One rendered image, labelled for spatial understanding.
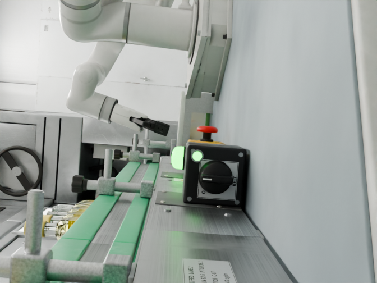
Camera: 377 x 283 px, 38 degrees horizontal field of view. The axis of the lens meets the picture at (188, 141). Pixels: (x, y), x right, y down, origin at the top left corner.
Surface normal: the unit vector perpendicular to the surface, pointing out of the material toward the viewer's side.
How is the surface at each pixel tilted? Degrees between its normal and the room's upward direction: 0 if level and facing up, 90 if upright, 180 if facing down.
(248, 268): 90
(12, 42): 90
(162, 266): 90
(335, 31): 0
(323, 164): 0
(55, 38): 90
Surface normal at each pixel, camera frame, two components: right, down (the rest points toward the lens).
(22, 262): 0.03, 0.05
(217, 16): 0.06, -0.42
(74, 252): 0.07, -1.00
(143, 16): 0.11, -0.22
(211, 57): -0.06, 0.91
